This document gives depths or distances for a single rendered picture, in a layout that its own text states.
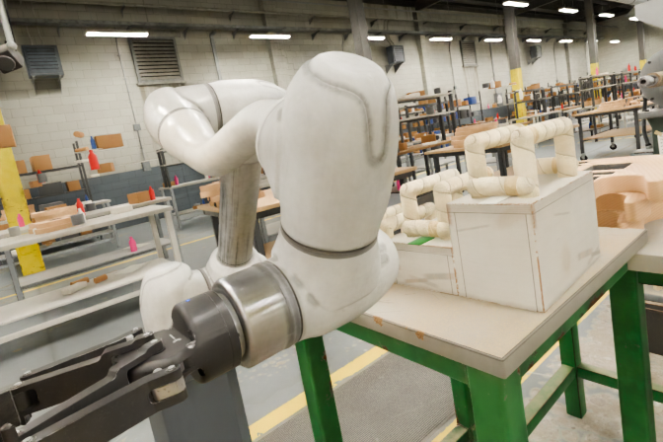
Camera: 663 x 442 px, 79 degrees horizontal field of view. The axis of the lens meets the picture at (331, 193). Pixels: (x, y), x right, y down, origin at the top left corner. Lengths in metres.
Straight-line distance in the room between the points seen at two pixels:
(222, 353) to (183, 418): 0.94
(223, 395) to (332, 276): 0.97
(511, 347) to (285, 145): 0.42
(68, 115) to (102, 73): 1.35
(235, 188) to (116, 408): 0.75
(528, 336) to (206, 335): 0.45
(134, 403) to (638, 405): 1.12
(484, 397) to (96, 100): 11.53
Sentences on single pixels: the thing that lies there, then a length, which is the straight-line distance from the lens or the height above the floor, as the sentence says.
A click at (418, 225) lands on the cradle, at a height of 1.05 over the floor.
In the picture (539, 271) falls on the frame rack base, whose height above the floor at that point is 1.00.
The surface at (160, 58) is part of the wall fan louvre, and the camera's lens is 12.44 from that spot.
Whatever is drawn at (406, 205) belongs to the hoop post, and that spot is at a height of 1.09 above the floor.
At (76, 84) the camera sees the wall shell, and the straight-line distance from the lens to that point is 11.86.
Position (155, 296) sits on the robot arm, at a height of 0.91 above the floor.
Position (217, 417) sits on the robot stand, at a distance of 1.35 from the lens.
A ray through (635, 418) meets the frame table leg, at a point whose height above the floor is 0.49.
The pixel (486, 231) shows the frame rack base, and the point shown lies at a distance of 0.71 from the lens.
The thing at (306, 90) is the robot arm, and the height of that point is 1.29.
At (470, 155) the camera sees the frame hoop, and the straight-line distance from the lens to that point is 0.73.
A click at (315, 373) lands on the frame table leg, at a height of 0.71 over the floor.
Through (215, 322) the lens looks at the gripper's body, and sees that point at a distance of 0.38.
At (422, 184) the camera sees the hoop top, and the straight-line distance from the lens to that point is 0.86.
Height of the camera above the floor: 1.25
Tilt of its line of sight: 7 degrees down
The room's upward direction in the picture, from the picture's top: 10 degrees counter-clockwise
